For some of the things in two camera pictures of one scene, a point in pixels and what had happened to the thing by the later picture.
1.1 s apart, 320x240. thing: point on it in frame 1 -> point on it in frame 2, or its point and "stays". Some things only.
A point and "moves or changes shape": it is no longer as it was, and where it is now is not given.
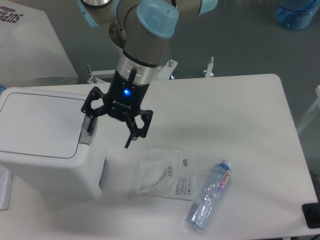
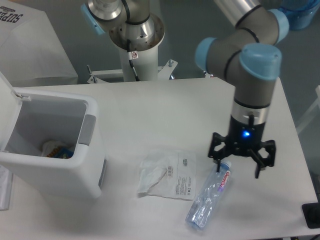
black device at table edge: x=311 y=213 stays
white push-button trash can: x=45 y=146 moves or changes shape
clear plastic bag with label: x=168 y=173 stays
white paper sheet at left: x=6 y=180 stays
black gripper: x=122 y=101 -> x=243 y=138
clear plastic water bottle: x=203 y=207 stays
